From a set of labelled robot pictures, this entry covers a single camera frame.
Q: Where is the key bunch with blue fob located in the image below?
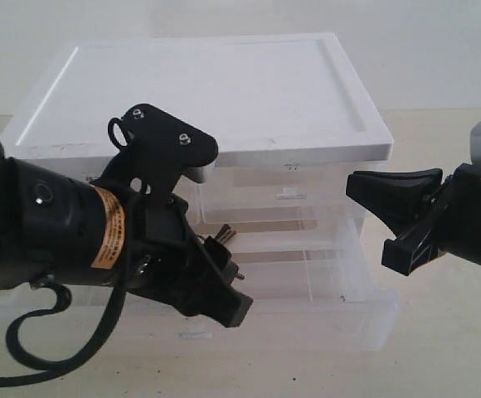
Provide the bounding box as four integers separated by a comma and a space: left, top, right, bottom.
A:
197, 224, 245, 284

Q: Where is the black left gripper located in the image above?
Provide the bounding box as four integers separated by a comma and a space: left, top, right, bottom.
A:
122, 196, 253, 328

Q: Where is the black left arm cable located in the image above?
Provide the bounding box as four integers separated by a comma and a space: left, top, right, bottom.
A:
0, 194, 150, 391

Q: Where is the white plastic drawer cabinet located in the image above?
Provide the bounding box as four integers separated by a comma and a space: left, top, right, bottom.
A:
0, 32, 391, 332

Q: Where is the translucent drawer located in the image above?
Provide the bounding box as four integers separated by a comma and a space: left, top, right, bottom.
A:
190, 219, 366, 308
0, 248, 400, 353
199, 163, 354, 224

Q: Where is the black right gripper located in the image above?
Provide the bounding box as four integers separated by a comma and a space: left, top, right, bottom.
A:
345, 163, 481, 276

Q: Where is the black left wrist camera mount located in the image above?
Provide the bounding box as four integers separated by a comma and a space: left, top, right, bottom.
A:
99, 104, 218, 202

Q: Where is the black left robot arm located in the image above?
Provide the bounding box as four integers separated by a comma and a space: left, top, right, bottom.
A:
0, 109, 252, 328

